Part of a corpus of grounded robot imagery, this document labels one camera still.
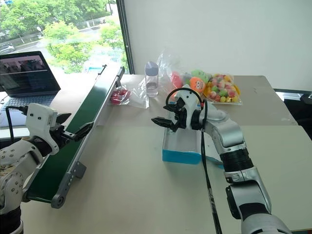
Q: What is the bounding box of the clear bottle with grey cap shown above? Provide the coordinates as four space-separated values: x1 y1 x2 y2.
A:
144 61 160 98

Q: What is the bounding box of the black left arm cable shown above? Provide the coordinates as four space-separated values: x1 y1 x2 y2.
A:
5 105 29 141

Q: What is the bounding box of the dark window frame post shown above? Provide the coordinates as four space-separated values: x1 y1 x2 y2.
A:
116 0 136 75

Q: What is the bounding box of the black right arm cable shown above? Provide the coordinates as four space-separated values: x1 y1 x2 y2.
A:
165 87 223 234

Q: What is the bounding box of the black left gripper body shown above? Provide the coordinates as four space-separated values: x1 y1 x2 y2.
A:
49 122 76 149

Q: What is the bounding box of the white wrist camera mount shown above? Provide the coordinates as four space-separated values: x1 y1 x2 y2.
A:
25 102 59 156
175 84 203 130

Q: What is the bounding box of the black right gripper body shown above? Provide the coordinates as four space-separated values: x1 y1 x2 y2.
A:
170 97 188 133

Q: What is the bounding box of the dark blue laptop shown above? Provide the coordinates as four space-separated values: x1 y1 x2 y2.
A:
0 51 61 128

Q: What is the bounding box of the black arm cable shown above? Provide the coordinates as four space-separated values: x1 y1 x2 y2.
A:
5 105 29 141
165 87 223 234

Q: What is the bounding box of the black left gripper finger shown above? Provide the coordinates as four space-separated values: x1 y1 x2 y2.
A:
56 112 72 125
73 121 94 142

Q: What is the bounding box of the clear bag with red items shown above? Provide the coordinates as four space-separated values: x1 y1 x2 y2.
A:
108 77 151 109

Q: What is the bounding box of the green conveyor belt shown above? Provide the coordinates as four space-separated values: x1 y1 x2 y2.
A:
23 64 126 209

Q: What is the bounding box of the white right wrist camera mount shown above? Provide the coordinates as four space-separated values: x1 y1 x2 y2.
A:
175 84 203 130

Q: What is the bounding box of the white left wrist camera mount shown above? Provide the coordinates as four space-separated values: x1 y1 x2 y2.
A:
25 102 59 156

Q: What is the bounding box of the orange toy ball with face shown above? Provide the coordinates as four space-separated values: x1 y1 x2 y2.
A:
189 76 208 95

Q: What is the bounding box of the white and blue box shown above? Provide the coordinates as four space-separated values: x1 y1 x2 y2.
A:
161 102 225 170

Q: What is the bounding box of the bag of colourful candies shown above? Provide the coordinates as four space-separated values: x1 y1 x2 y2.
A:
203 73 243 106

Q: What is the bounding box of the green toy ball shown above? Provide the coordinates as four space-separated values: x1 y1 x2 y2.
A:
191 69 212 83

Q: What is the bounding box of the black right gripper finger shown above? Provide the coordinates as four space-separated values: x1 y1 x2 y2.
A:
151 117 175 128
162 103 179 112

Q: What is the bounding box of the black furniture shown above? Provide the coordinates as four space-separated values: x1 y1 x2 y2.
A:
272 88 312 142

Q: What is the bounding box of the clear bag of toys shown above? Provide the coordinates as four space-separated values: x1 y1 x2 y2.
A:
156 49 213 98

